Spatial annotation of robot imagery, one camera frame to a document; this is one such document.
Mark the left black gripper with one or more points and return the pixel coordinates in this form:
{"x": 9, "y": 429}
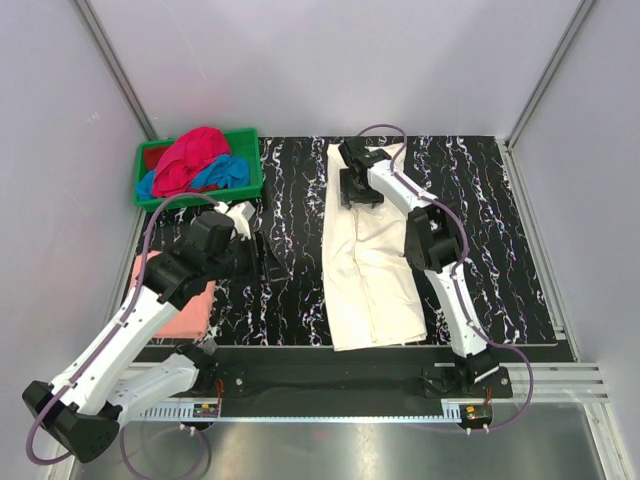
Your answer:
{"x": 267, "y": 265}

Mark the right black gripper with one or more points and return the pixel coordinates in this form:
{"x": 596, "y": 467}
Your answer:
{"x": 347, "y": 195}

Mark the cream white t shirt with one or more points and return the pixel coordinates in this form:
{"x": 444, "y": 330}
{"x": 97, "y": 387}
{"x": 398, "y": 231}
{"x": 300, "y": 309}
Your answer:
{"x": 370, "y": 294}

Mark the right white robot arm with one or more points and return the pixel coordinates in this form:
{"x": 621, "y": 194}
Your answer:
{"x": 435, "y": 244}

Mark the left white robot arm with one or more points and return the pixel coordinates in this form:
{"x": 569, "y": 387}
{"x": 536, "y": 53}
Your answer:
{"x": 81, "y": 411}

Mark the folded pink t shirt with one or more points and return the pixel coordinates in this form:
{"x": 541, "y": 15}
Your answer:
{"x": 193, "y": 320}

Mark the blue t shirt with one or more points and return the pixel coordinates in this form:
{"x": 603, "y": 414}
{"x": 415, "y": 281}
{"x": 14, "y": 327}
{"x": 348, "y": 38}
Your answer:
{"x": 224, "y": 172}

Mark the green plastic bin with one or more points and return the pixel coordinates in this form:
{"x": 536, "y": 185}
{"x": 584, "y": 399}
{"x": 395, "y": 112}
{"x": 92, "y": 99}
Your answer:
{"x": 244, "y": 143}

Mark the magenta pink t shirt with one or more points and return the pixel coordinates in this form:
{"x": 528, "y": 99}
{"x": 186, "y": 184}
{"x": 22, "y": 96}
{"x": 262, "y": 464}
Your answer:
{"x": 186, "y": 158}

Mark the dark red t shirt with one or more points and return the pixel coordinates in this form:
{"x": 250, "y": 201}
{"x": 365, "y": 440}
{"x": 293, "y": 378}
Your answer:
{"x": 156, "y": 156}

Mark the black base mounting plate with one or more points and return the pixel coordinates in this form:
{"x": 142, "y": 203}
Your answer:
{"x": 303, "y": 383}

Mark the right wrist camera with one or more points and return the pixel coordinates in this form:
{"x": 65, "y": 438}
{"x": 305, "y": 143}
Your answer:
{"x": 357, "y": 157}

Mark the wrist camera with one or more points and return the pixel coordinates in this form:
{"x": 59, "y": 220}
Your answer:
{"x": 357, "y": 157}
{"x": 225, "y": 225}

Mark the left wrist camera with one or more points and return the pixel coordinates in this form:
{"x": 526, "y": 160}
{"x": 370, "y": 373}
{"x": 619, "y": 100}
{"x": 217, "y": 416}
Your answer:
{"x": 225, "y": 225}

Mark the grey slotted cable duct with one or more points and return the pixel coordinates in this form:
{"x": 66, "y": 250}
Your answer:
{"x": 201, "y": 412}

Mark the right aluminium frame post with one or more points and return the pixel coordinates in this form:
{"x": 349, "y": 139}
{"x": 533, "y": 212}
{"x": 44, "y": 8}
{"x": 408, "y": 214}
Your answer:
{"x": 576, "y": 24}

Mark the aluminium frame post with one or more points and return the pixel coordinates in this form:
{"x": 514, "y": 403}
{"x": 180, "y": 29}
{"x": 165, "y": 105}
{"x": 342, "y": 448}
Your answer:
{"x": 576, "y": 24}
{"x": 91, "y": 22}

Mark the left aluminium frame post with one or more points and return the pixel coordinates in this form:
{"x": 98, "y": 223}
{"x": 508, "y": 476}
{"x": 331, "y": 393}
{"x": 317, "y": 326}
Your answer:
{"x": 91, "y": 22}

